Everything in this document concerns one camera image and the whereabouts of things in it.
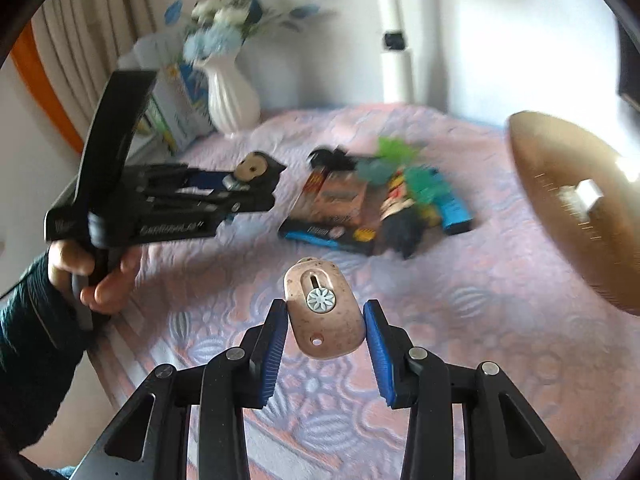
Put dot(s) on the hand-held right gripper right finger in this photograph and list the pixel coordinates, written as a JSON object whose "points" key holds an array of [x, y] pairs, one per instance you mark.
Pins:
{"points": [[380, 355]]}

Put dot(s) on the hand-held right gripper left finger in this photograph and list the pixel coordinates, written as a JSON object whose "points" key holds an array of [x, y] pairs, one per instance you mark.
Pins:
{"points": [[272, 360]]}

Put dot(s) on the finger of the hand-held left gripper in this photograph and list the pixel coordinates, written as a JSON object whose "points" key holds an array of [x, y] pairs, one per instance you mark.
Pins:
{"points": [[245, 202], [210, 179]]}

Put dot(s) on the pink oval tag with flower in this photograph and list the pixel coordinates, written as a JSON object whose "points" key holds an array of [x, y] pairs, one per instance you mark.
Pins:
{"points": [[325, 325]]}

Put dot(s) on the black-haired toy figure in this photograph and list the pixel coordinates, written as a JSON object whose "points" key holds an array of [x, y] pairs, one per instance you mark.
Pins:
{"points": [[402, 230]]}

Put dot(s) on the brown glass bowl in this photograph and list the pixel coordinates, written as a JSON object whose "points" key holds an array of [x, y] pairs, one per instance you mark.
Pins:
{"points": [[560, 230]]}

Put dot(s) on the person's left forearm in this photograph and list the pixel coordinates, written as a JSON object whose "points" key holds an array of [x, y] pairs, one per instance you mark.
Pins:
{"points": [[35, 360]]}

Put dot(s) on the person's left hand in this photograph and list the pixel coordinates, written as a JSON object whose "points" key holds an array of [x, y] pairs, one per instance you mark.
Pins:
{"points": [[107, 290]]}

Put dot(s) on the stack of books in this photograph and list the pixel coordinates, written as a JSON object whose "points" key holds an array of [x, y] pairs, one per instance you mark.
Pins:
{"points": [[175, 110]]}

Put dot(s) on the black flat box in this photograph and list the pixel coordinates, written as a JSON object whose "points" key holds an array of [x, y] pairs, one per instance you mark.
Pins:
{"points": [[320, 232]]}

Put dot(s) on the white ribbed vase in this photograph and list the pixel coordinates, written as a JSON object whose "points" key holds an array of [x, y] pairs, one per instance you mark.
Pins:
{"points": [[230, 100]]}

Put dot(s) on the orange-brown small box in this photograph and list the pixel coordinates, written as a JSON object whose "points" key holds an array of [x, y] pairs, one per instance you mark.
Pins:
{"points": [[342, 197]]}

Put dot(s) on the teal toy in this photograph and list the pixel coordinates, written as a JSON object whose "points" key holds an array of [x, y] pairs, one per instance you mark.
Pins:
{"points": [[377, 171]]}

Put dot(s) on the blue artificial flowers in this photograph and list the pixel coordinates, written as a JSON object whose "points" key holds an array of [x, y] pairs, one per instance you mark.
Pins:
{"points": [[220, 35]]}

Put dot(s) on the beige curtain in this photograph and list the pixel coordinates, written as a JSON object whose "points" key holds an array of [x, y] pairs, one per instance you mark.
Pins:
{"points": [[75, 35]]}

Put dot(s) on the bright green toy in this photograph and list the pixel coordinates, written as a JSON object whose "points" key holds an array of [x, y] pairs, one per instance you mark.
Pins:
{"points": [[397, 152]]}

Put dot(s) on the white pipe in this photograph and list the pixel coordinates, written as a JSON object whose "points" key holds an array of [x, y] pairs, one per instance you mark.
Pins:
{"points": [[397, 75]]}

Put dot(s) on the black pipe clip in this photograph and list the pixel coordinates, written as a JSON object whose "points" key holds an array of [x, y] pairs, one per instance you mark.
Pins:
{"points": [[393, 40]]}

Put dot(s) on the black television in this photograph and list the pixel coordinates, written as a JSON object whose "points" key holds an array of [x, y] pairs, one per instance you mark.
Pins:
{"points": [[631, 70]]}

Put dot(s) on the orange wall strip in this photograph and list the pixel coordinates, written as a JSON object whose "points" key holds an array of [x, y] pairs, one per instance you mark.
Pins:
{"points": [[45, 95]]}

